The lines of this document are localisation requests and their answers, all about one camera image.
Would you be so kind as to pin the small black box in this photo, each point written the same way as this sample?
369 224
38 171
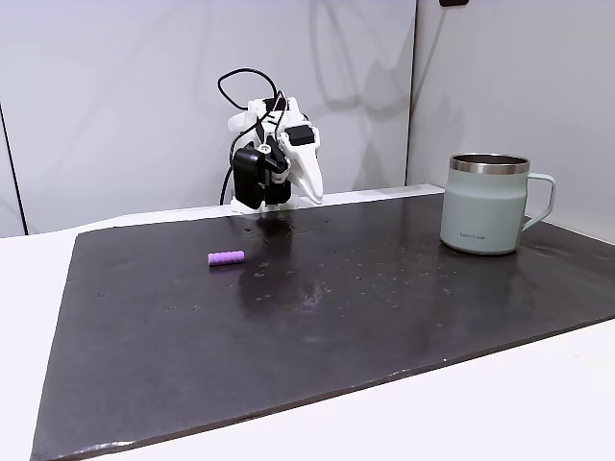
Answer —
454 2

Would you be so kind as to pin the black camera box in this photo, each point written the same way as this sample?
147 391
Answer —
247 177

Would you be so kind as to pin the black table mat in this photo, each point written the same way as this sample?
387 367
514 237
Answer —
336 336

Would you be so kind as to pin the purple pen grip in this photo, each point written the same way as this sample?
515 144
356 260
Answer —
226 258

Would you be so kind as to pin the pale green steel-rimmed mug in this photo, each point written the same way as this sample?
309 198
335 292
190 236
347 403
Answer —
480 211

